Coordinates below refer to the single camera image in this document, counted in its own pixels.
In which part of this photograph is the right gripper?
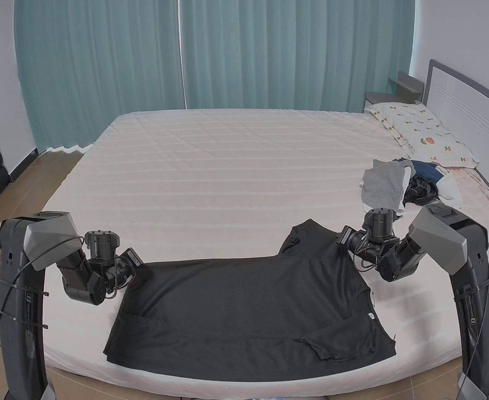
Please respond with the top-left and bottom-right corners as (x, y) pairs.
(338, 225), (372, 259)

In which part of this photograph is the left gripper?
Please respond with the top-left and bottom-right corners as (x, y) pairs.
(113, 247), (142, 284)

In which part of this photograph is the black T-shirt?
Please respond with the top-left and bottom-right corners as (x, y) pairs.
(103, 219), (397, 383)

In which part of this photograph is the bed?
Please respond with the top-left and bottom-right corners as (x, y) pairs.
(0, 59), (489, 395)

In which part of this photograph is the grey garment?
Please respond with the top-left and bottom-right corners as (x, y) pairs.
(360, 160), (414, 216)

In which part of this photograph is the black shiny garment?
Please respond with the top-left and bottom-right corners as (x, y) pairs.
(403, 175), (440, 205)

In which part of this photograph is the dark blue garment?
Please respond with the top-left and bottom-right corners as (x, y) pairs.
(396, 158), (445, 184)

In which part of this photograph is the white garment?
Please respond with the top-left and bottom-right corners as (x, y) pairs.
(436, 169), (462, 202)

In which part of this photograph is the white printed pillow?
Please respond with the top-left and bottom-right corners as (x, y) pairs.
(363, 102), (480, 169)

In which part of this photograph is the grey bedside table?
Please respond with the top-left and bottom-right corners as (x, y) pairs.
(364, 70), (425, 107)

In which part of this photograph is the blue-green curtain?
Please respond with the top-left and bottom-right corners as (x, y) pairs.
(15, 0), (187, 151)
(179, 0), (416, 111)

